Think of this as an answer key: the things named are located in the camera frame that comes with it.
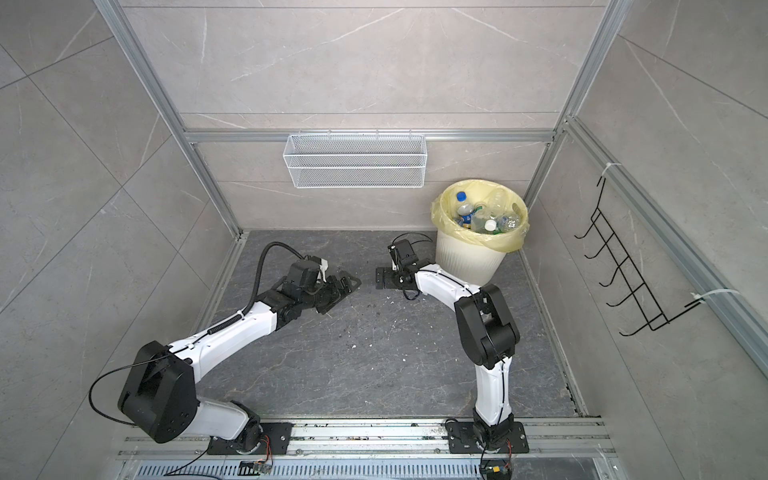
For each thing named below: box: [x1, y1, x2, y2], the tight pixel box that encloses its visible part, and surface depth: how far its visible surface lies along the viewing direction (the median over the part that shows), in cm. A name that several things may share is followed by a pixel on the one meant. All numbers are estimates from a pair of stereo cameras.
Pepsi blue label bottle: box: [496, 213, 520, 233], surface depth 85 cm
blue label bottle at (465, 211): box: [456, 191, 475, 229], surface depth 100 cm
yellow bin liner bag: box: [430, 179, 531, 253], surface depth 89 cm
